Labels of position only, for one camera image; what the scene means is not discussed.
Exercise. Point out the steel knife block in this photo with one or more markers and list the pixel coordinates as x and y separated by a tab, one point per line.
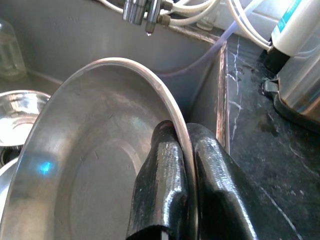
305	87

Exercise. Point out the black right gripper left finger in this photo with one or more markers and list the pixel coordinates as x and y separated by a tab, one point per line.
160	180

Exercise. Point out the clear thin tube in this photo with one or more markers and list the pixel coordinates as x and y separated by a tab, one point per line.
225	35

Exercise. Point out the small steel bowl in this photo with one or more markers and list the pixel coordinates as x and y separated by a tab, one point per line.
20	117

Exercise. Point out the chrome flexible faucet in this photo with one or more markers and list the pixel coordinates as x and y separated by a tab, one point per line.
140	11

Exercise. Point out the white water filter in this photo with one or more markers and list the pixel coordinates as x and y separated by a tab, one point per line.
287	27

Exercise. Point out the steel plate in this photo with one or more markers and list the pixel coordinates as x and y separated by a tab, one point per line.
87	150

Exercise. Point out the stainless steel sink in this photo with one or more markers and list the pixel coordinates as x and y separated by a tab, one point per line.
75	32

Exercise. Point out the clear plastic bottle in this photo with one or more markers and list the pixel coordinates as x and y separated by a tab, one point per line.
10	50

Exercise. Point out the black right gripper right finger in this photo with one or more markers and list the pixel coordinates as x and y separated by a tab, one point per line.
220	187

